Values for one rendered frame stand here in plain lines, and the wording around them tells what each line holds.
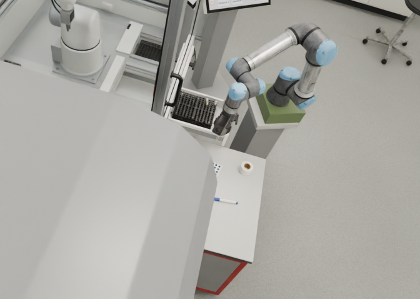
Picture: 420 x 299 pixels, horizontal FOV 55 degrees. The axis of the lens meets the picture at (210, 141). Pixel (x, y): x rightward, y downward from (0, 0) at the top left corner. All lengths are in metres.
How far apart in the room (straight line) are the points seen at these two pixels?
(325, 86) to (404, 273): 1.84
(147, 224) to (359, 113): 3.36
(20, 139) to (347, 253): 2.63
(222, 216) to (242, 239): 0.15
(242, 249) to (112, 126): 1.20
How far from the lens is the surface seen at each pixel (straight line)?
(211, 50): 3.22
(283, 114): 2.47
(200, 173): 1.11
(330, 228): 3.25
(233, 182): 2.19
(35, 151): 0.98
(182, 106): 2.23
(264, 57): 1.97
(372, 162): 3.80
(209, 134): 2.19
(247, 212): 2.13
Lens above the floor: 2.59
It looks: 53 degrees down
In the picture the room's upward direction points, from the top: 21 degrees clockwise
